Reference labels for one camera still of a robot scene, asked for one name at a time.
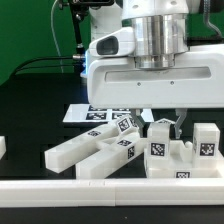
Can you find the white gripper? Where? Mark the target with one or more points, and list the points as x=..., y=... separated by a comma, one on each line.
x=113, y=81

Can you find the white tagged block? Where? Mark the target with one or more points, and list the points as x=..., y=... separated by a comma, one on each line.
x=126, y=123

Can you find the white chair seat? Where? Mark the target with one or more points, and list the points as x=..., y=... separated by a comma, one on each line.
x=179, y=163

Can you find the white long front beam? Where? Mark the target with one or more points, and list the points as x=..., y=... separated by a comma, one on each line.
x=114, y=156

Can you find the white long beam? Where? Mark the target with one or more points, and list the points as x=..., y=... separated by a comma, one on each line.
x=114, y=156
x=67, y=154

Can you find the white long back beam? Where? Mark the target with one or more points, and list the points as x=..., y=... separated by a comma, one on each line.
x=67, y=154

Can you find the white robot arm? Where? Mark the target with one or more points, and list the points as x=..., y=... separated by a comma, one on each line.
x=149, y=64

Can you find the white small tagged cube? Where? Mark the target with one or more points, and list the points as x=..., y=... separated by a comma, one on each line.
x=165, y=120

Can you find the white marker tag board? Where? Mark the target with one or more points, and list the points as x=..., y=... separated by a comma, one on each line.
x=85, y=113

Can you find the white L-shaped fence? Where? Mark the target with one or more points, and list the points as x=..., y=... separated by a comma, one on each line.
x=113, y=192

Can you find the white block at left edge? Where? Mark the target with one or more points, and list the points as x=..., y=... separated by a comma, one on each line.
x=2, y=146

